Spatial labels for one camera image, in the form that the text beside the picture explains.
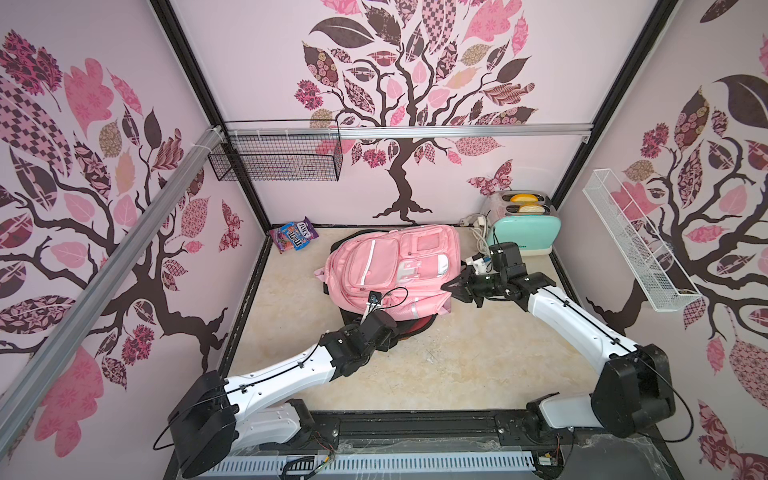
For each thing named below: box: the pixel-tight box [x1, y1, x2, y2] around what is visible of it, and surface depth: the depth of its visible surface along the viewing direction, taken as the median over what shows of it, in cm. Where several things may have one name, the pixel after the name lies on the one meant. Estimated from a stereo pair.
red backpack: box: [396, 313, 438, 341], surface depth 90 cm
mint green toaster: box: [482, 189, 562, 256], surface depth 105 cm
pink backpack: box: [314, 225, 461, 319], surface depth 90 cm
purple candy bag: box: [269, 216, 320, 254], surface depth 116 cm
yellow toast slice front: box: [518, 205, 546, 213], surface depth 103 cm
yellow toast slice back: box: [510, 193, 539, 205], surface depth 105 cm
